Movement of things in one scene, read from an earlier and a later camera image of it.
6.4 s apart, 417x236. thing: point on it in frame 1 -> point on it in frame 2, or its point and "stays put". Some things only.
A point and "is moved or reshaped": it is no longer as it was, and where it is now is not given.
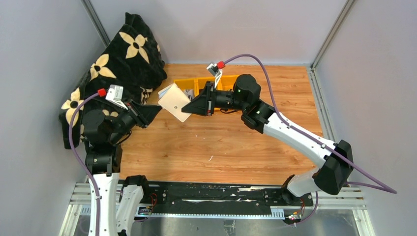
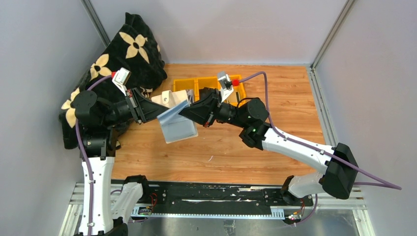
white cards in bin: [189, 93] stays put
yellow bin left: [188, 84] stays put
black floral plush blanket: [133, 60] stays put
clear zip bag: [173, 99] is moved or reshaped
